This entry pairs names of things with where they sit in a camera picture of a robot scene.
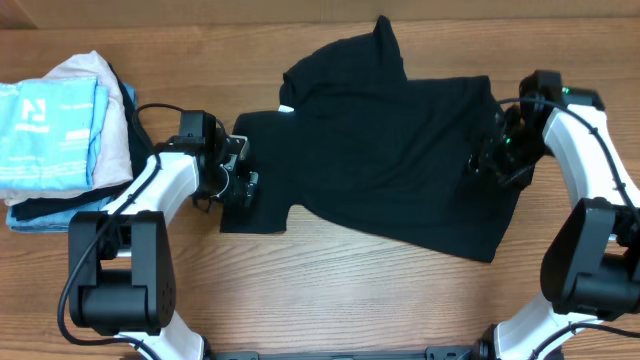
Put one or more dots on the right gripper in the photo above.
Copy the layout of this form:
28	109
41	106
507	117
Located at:
516	178

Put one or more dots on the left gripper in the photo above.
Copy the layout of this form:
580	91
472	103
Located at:
243	189

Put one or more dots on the black t-shirt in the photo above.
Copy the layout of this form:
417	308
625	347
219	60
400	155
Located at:
359	144

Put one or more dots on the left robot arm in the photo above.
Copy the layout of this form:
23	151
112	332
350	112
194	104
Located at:
121	286

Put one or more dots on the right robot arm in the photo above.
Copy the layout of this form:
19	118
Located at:
589	275

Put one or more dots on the black folded shirt in stack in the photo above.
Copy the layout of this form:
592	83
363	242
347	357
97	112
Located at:
135	145

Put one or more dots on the beige folded shirt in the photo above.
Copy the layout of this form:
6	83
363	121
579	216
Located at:
113	166

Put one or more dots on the light blue printed folded shirt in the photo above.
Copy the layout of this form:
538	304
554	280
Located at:
51	133

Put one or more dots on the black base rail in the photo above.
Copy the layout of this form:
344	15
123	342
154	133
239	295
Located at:
340	355

